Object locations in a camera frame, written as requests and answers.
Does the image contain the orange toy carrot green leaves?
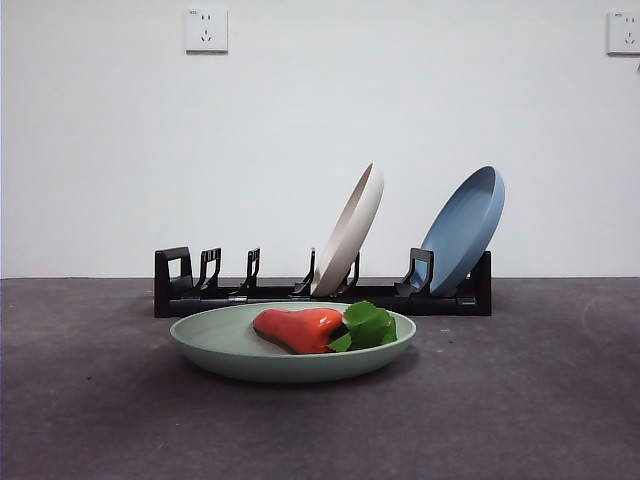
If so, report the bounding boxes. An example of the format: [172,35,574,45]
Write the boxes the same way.
[252,299,399,355]

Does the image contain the green plate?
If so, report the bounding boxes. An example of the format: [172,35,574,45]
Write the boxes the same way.
[168,301,417,385]

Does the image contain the beige plate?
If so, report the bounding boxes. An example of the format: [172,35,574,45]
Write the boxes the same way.
[309,162,386,297]

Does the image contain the blue plate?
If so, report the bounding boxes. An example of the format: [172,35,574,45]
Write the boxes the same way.
[419,165,507,297]

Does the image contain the black plate rack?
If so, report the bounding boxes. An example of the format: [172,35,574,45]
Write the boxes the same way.
[153,246,493,319]

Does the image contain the white wall socket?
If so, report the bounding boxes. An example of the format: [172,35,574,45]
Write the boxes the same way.
[606,9,640,57]
[185,8,229,54]

